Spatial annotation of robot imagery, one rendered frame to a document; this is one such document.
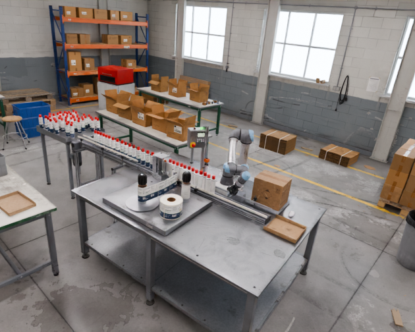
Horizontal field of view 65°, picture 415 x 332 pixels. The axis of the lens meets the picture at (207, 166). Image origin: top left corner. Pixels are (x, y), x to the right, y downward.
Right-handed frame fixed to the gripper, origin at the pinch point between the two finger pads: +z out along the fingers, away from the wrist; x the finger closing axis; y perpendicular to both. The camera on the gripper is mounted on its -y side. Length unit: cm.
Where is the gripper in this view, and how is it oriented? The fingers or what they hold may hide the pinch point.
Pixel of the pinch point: (228, 195)
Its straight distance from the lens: 318.1
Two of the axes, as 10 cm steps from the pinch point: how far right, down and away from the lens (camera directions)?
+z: -4.7, 6.4, 6.1
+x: 6.6, 7.1, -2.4
